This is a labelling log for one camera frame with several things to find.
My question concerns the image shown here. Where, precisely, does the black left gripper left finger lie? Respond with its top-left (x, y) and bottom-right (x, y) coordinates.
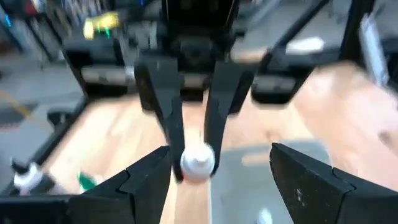
top-left (68, 145), bottom-right (173, 224)

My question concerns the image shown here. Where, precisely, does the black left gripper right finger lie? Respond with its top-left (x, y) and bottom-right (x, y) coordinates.
top-left (269, 142), bottom-right (398, 224)

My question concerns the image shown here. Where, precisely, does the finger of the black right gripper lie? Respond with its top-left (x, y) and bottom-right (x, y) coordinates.
top-left (133, 57), bottom-right (187, 184)
top-left (203, 60), bottom-right (256, 175)

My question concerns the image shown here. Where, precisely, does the small food coloring bottle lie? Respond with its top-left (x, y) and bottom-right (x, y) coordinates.
top-left (179, 141), bottom-right (216, 185)

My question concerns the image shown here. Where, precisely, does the tall green-capped coloring bottle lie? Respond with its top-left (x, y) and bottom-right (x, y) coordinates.
top-left (76, 170), bottom-right (103, 192)

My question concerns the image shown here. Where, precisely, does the tall blue-capped coloring bottle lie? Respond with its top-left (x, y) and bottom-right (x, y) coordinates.
top-left (11, 158), bottom-right (58, 197)

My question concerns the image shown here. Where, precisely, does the grey plastic tray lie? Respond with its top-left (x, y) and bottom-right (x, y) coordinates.
top-left (210, 139), bottom-right (332, 224)

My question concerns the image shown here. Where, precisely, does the yellow cable plug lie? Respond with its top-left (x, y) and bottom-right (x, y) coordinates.
top-left (82, 11), bottom-right (121, 40)

